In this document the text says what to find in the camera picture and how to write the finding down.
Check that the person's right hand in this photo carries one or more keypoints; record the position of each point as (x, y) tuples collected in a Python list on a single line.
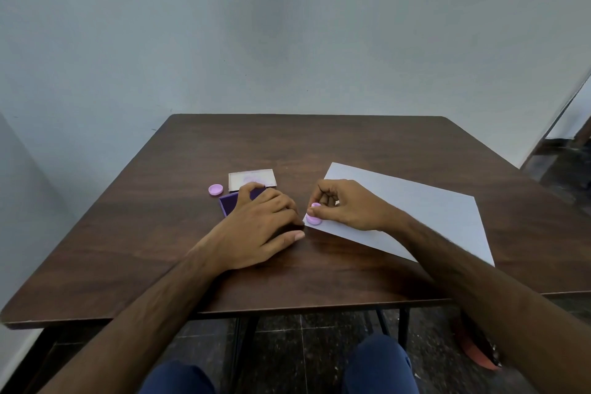
[(360, 209)]

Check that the black metal table frame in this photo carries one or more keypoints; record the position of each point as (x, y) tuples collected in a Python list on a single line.
[(244, 352)]

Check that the person's right forearm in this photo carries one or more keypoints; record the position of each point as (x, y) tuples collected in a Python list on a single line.
[(498, 301)]

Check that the pink round cap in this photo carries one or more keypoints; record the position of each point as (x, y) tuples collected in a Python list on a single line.
[(215, 189)]

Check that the person's right leg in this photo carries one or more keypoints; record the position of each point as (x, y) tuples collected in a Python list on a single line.
[(378, 366)]

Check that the white paper sheet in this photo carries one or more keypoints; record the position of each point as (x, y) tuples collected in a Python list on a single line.
[(438, 213)]

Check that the clear plastic lid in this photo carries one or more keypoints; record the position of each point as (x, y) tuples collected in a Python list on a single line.
[(240, 176)]

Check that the person's leg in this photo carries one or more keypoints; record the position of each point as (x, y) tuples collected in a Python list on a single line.
[(178, 380), (378, 366)]

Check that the orange slipper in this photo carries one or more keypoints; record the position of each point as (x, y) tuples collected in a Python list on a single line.
[(475, 350)]

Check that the person's left leg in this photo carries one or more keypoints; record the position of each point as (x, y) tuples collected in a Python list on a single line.
[(178, 380)]

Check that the purple ink pad box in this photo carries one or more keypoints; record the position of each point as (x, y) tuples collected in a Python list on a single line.
[(227, 204)]

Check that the person's left forearm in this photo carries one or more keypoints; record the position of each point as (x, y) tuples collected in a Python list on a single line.
[(138, 329)]

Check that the person's left thumb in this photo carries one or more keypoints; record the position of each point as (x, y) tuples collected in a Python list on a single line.
[(284, 243)]

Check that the pink round stamp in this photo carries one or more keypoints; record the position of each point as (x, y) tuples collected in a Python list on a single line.
[(314, 221)]

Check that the person's right thumb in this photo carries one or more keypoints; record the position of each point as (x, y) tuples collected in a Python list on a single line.
[(330, 213)]

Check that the person's left hand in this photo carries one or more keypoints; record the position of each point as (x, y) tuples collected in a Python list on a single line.
[(249, 234)]

